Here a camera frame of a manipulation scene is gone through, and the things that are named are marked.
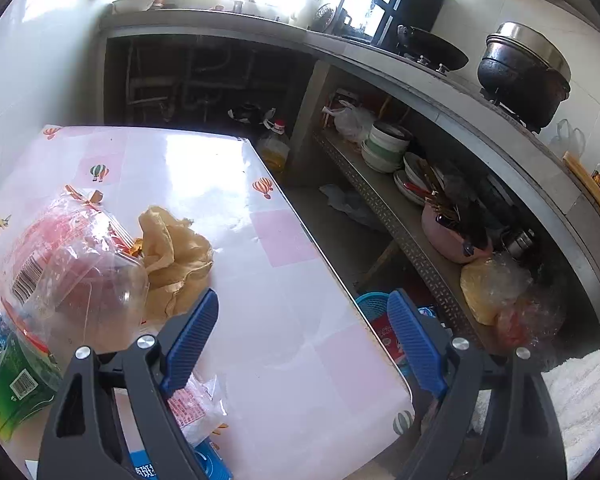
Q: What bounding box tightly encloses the pink patterned tablecloth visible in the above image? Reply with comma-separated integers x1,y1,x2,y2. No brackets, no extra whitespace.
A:
0,127,412,479

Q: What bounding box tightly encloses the brown paper bag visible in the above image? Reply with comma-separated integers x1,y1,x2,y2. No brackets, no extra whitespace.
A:
138,206,213,324

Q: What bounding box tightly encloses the blue toothpaste box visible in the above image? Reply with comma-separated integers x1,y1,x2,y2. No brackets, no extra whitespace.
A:
130,438,234,480

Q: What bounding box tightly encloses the green plastic bottle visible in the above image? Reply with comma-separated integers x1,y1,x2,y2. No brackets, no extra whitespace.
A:
0,335,62,442

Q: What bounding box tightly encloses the small plastic wrapper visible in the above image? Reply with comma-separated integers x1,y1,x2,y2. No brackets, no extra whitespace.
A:
168,373,227,446

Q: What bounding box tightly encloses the black pot with steel lid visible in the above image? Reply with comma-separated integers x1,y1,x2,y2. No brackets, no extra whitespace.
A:
477,22,571,133

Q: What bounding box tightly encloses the pink basin with utensils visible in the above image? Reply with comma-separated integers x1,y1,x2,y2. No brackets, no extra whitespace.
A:
422,200,493,264

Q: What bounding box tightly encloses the stack of plates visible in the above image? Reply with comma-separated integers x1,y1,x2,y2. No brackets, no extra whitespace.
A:
393,152,432,207

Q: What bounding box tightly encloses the red drink can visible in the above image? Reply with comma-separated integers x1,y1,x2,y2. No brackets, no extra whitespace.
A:
0,209,131,340

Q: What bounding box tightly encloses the yellow cooking oil bottle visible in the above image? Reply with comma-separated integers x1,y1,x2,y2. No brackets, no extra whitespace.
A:
257,119,290,174

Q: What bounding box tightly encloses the concrete kitchen counter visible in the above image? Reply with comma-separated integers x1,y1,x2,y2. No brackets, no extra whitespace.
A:
99,9,600,323

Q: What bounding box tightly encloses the wooden cutting board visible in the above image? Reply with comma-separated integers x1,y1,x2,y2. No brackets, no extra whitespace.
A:
562,152,600,207

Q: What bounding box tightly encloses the stack of white bowls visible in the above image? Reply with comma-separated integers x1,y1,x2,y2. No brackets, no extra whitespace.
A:
361,120,413,174

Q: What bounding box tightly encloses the blue plastic trash basket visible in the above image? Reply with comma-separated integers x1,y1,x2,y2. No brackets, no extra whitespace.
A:
356,292,410,377

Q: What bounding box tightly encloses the black wok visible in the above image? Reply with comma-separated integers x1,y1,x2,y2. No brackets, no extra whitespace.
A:
396,25,468,75

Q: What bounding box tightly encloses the white plastic bag on shelf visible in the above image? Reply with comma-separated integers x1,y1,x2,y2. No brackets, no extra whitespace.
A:
322,100,376,145

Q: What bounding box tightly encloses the yellow bag on shelf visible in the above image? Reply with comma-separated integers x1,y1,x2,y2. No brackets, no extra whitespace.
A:
460,252,532,326

